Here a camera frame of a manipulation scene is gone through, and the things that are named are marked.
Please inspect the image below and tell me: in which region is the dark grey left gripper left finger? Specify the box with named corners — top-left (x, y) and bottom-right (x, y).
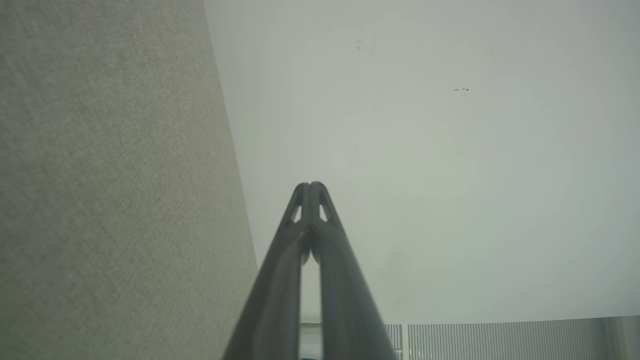
top-left (221, 182), bottom-right (313, 360)

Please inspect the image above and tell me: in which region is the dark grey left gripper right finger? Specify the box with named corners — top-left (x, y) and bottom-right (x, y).
top-left (310, 181), bottom-right (399, 360)

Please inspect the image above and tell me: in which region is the white ribbed wall panel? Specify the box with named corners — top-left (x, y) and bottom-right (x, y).
top-left (299, 315), bottom-right (640, 360)

